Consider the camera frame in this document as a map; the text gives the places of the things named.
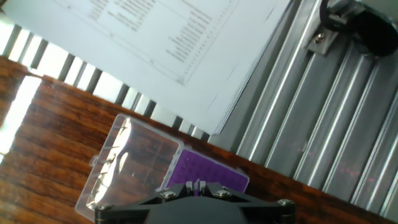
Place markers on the brown wooden board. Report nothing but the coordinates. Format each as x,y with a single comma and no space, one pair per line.
46,140

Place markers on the white printed paper sheets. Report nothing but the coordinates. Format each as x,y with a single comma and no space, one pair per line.
186,93

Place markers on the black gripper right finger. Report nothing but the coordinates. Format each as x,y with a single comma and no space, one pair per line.
267,211

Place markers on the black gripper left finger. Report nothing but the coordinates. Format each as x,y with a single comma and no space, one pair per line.
130,210

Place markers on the purple pipette tip box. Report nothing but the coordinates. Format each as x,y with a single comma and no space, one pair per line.
202,169

